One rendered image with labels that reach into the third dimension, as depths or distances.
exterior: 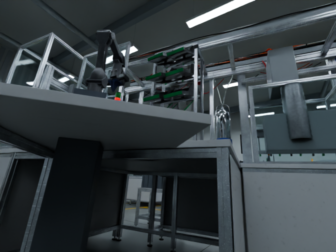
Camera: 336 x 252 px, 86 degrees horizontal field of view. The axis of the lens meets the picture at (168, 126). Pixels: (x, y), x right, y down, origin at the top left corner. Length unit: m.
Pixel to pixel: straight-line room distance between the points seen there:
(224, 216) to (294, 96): 1.23
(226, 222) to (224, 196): 0.09
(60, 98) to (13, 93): 0.09
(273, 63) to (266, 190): 1.13
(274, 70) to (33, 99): 1.81
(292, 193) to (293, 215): 0.13
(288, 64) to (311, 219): 1.23
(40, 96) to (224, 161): 0.62
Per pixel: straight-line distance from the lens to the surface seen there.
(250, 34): 2.05
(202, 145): 0.77
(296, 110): 1.70
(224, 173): 0.75
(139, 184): 6.45
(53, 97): 0.48
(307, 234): 1.51
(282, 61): 2.01
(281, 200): 1.47
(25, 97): 0.50
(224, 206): 0.75
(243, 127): 2.17
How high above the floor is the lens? 0.67
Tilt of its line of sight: 18 degrees up
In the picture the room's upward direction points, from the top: 4 degrees clockwise
